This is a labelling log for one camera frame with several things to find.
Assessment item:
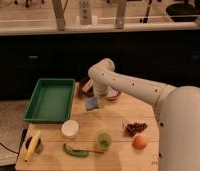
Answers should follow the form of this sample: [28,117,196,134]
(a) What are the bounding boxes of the blue sponge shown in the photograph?
[85,97,98,111]

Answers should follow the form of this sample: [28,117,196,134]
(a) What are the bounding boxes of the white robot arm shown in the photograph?
[88,58,200,171]

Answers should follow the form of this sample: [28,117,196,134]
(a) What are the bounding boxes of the green plastic tray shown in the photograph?
[24,78,75,123]

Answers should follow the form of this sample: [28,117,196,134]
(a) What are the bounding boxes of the terracotta bowl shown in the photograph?
[106,87,121,101]

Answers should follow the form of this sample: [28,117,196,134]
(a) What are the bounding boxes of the white cloth in bowl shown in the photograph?
[107,87,118,98]

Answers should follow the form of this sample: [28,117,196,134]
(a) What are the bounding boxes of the wooden block in bowl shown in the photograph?
[82,79,93,93]

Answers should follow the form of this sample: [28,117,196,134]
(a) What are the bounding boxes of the dark brown bowl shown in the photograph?
[78,77,93,97]

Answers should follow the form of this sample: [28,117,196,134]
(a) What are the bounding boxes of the green translucent cup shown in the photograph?
[96,132,112,151]

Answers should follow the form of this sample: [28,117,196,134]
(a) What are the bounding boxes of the dark red grapes bunch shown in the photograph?
[124,122,148,137]

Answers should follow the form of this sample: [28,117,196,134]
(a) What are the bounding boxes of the white cup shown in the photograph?
[61,120,79,139]

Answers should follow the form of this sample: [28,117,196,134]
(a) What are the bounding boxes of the orange peach fruit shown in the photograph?
[132,135,147,150]

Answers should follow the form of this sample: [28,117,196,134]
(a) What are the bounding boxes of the green pepper toy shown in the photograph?
[63,144,89,158]

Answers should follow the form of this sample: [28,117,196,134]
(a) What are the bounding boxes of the yellow banana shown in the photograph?
[25,130,41,162]

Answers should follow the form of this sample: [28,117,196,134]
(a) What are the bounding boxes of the black round holder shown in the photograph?
[25,136,44,154]

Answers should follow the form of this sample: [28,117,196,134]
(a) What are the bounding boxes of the black chair base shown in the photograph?
[166,3,200,22]

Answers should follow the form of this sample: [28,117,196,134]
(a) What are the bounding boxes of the black cable left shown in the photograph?
[0,135,19,155]

